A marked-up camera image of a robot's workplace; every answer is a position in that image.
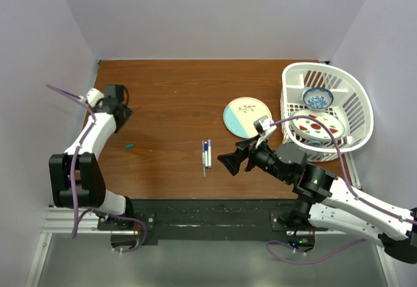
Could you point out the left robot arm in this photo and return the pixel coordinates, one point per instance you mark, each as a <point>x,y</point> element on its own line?
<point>76,179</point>

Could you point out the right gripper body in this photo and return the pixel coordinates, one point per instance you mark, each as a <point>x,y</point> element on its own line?
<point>262,157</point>

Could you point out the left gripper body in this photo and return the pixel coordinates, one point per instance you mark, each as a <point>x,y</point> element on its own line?
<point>126,113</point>

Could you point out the white marker black tip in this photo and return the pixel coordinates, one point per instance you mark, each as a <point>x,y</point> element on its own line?
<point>206,158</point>

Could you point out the cream and blue plate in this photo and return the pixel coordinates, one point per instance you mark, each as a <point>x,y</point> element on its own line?
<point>240,114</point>

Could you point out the white plastic basket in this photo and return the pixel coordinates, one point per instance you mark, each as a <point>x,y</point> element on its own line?
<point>351,106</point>

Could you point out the blue patterned bowl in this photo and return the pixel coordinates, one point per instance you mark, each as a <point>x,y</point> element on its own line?
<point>318,98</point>

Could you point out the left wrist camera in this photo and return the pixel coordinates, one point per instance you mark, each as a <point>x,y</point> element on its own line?
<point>93,96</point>

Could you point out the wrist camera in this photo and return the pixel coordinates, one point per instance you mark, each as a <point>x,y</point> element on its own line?
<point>265,128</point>
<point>93,96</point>

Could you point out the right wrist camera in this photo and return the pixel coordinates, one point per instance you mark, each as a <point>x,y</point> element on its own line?
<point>265,128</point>

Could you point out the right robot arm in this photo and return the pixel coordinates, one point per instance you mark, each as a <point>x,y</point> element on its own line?
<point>325,200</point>

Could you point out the watermelon pattern plate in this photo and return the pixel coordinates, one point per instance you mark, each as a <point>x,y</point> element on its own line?
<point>308,129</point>

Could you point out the thin green white pen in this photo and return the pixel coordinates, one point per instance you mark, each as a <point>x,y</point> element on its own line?
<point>203,159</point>

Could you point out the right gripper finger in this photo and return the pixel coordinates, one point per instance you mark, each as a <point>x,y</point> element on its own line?
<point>232,161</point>
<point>245,145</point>

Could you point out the white marker with purple ink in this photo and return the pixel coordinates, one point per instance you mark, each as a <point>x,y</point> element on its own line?
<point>209,153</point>

